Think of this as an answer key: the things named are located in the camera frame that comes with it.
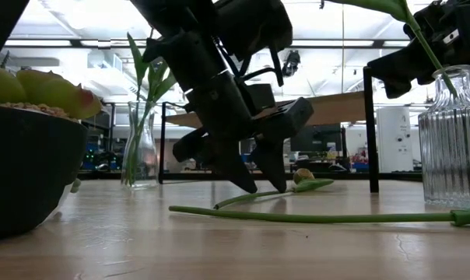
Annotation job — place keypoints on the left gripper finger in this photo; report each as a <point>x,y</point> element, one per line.
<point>274,163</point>
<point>233,167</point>

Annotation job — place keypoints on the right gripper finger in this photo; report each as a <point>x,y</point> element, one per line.
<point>390,83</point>
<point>410,62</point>

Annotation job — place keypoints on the pink artificial tulip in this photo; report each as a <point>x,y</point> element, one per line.
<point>313,184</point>

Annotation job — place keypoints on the red artificial tulip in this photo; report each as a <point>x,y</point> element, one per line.
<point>297,216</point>

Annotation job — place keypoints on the yellow artificial tulip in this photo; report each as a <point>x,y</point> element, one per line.
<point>167,83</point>

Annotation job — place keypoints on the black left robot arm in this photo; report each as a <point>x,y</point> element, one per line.
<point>188,50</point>

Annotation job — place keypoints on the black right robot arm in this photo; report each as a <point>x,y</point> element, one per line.
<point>468,23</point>

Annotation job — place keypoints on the black computer monitor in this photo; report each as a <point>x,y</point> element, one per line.
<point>316,138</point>

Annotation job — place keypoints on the white cabinet unit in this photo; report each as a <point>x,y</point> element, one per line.
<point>394,136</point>

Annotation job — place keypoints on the smooth clear glass vase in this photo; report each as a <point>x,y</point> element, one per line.
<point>141,163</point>

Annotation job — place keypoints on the ribbed clear glass vase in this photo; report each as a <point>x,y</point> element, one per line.
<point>453,155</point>

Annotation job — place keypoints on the succulent plant in black bowl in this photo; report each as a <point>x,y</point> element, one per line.
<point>25,175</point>

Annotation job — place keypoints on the wooden shelf with black frame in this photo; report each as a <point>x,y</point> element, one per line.
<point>371,136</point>

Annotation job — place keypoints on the black overhead camera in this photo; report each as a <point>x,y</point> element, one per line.
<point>291,62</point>

